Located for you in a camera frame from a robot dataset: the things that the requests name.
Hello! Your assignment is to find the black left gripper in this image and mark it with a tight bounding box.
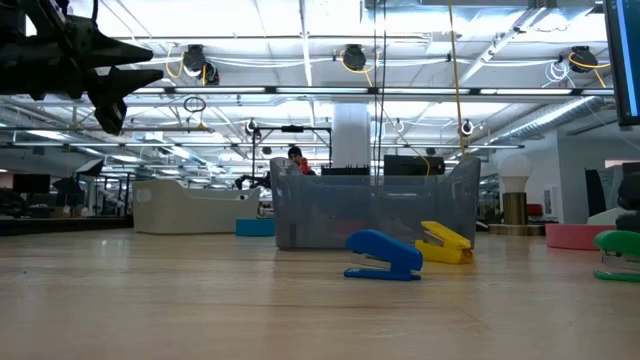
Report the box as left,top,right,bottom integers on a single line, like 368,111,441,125
22,0,165,136

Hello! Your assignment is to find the green mini stapler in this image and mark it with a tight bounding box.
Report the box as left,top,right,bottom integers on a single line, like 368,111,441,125
592,229,640,283

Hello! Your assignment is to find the pink tape roll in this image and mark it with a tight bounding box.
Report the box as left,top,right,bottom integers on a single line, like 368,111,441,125
544,223,617,251

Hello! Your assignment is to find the yellow mini stapler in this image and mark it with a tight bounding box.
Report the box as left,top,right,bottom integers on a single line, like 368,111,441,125
414,220,475,266

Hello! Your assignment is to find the light blue tape roll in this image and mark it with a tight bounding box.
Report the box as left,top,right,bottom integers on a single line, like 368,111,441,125
235,218,276,238

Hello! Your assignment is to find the blue mini stapler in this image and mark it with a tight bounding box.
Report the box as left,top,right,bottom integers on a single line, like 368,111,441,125
343,229,425,282

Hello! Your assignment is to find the black softbox light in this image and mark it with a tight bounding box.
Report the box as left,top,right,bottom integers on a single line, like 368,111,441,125
74,157,106,177

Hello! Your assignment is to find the white globe bulb lamp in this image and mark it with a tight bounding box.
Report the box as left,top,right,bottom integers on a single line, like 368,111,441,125
488,152,547,237

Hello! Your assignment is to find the black studio umbrella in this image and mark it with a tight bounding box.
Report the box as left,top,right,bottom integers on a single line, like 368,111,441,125
51,176,87,207

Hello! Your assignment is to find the computer monitor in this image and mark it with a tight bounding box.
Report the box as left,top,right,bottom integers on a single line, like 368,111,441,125
602,0,640,127

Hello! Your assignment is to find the dark background screen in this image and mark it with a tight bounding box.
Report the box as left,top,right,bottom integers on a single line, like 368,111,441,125
11,173,52,195

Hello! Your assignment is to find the light grey plastic bin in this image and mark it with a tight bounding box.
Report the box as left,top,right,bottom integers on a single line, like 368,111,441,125
132,178,262,236

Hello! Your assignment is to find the person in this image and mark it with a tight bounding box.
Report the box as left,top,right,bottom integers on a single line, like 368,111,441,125
286,145,317,176

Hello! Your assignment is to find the black background monitor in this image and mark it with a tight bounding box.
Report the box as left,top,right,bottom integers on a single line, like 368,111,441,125
383,154,446,177

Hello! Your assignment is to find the white building column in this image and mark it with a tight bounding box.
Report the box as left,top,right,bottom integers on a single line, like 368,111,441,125
331,102,372,169

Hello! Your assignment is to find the black comb-topped box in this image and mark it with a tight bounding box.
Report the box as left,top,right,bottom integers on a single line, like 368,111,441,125
320,164,372,177

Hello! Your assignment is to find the smoky transparent grey bin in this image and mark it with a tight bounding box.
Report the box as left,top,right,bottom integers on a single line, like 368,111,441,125
269,156,482,251

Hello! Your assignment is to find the black cable loop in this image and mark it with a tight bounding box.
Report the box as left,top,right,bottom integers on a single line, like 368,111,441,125
182,95,207,114

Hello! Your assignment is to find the black ceiling cable reel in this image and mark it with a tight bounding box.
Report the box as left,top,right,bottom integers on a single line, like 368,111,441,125
339,43,376,86
567,45,612,89
180,43,221,86

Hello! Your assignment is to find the white picture frame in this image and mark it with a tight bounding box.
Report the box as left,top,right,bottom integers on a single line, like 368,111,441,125
543,185,558,218

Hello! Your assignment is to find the black aluminium table frame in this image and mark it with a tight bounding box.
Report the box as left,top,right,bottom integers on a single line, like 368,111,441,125
0,215,134,237

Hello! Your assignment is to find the black background frame rig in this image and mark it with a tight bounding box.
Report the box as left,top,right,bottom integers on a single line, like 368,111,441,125
251,124,334,189

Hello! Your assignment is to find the yellow power cord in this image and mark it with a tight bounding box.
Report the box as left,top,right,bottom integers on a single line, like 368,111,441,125
446,0,469,159

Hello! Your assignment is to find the black hanging cable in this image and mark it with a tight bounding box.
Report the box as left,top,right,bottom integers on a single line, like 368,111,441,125
380,0,388,189
372,0,379,189

